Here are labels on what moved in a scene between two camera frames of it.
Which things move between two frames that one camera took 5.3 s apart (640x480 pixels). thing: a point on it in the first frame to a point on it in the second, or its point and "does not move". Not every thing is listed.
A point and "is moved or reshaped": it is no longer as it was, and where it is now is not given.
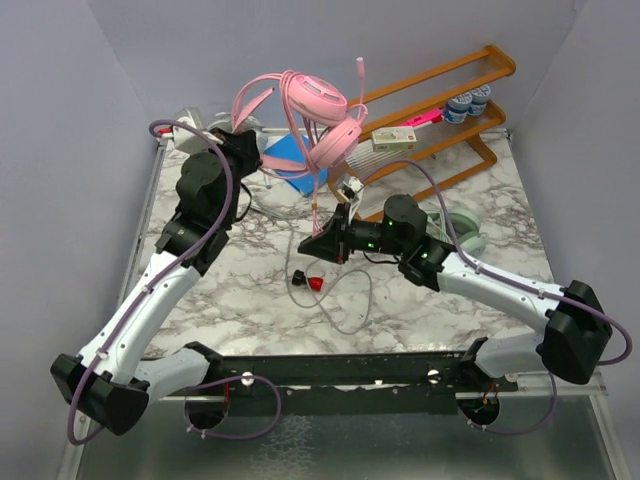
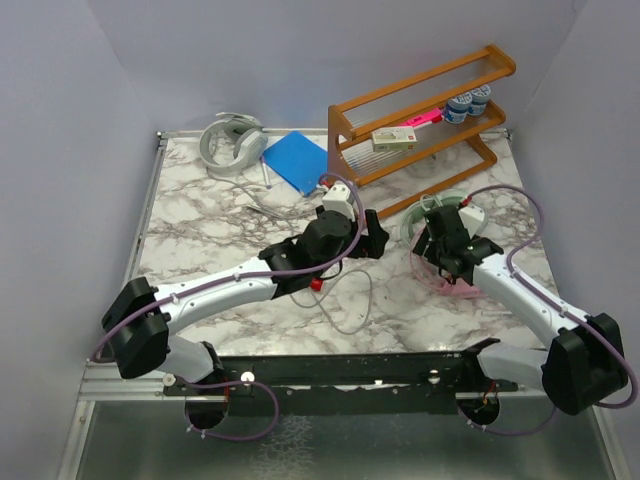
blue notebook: (292, 147) does not move
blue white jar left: (457, 107) does not move
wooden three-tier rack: (418, 133) does not move
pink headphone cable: (284, 75) is moved or reshaped
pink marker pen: (434, 116) does not move
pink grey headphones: (331, 127) is moved or reshaped
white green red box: (393, 139) does not move
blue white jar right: (480, 97) does not move
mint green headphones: (466, 230) is moved or reshaped
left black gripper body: (242, 161) to (366, 246)
